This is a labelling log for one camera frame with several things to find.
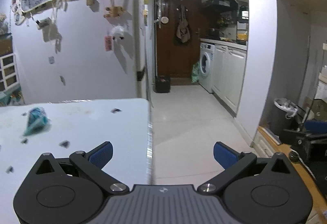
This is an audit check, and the grey bin with white liner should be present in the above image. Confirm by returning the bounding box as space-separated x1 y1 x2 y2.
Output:
273 97 298 136

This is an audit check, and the dried flower bunch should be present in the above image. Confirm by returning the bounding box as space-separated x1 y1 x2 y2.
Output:
0 13 8 34

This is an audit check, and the white shelf rack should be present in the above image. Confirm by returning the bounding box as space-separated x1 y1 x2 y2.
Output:
317 43 327 100

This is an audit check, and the hanging khaki bag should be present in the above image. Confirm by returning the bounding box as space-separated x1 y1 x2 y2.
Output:
176 5 191 45

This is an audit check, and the dark wooden door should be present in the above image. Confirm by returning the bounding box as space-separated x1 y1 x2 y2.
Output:
153 0 205 79

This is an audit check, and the grey refrigerator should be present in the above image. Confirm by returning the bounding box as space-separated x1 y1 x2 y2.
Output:
133 0 154 107

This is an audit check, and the black crate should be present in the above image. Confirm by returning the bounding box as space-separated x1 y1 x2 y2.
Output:
155 75 171 93

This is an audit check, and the white plush sheep toy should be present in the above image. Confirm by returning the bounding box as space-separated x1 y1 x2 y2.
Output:
110 26 125 40

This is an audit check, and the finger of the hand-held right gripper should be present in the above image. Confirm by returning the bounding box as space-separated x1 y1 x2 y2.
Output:
282 120 327 143

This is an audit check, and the dark range hood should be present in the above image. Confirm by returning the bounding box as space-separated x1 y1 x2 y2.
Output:
203 0 238 8

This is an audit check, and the grey wall pouch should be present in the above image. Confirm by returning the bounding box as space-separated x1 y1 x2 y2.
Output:
36 17 52 29

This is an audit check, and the glass fish tank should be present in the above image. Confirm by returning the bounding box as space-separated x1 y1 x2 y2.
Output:
0 33 13 56

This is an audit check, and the white low cabinet wooden top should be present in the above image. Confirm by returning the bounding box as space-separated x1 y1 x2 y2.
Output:
252 125 327 214

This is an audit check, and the white drawer cabinet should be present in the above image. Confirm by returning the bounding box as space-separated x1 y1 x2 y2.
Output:
0 53 20 92

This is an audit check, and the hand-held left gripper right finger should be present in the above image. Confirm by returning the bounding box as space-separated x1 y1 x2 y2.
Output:
197 142 294 195

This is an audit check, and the wooden wall toy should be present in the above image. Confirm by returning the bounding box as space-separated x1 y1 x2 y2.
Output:
104 6 125 18

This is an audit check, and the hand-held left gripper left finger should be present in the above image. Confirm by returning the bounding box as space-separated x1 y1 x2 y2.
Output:
34 141 130 195

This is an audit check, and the grey flat board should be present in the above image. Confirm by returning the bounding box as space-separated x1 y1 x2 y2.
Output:
259 125 281 144

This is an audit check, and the dark cloth with green patch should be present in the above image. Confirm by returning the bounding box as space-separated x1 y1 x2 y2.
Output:
291 97 327 199

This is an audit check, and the white washing machine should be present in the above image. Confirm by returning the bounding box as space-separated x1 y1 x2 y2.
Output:
199 42 215 93

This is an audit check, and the teal snack packet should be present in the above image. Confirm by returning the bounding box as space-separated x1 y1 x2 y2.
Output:
23 107 52 137

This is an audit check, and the green patterned bag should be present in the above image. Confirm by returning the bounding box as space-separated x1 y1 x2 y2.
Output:
191 62 201 83

